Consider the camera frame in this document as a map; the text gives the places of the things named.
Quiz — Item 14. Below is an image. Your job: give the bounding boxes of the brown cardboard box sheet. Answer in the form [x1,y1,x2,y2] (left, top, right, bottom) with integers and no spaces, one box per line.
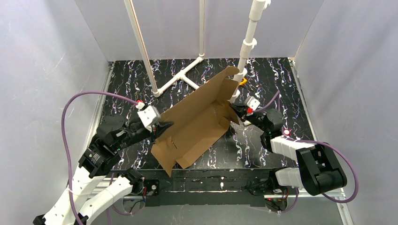
[151,66,239,177]

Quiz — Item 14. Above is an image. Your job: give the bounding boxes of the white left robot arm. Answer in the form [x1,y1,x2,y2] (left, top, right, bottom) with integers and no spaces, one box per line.
[33,114,174,225]

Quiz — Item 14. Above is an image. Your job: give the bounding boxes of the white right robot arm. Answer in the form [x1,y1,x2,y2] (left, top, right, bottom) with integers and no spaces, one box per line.
[230,104,347,196]

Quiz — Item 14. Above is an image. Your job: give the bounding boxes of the red black small bottle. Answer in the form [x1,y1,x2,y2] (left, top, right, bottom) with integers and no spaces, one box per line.
[283,129,291,137]

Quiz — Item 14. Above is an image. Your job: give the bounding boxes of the yellow tape measure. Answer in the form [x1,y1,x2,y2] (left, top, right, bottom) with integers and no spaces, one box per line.
[239,77,248,86]

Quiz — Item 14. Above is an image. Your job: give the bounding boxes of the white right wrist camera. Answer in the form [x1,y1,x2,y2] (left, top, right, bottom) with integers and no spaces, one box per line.
[244,96,260,115]

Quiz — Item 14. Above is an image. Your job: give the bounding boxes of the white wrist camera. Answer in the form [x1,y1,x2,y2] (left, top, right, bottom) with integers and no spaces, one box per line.
[137,105,161,132]
[244,96,260,115]

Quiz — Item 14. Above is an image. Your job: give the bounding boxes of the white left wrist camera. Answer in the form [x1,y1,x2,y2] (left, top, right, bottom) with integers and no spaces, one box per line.
[137,105,161,132]

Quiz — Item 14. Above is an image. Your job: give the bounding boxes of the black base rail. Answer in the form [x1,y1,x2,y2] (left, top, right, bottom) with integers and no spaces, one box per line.
[138,168,285,207]

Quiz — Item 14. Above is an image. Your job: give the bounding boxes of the white PVC pipe frame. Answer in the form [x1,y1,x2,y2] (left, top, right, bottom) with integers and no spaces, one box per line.
[152,0,271,105]

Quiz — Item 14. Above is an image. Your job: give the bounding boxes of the white wooden corner post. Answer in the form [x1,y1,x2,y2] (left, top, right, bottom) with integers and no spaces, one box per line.
[124,0,160,98]

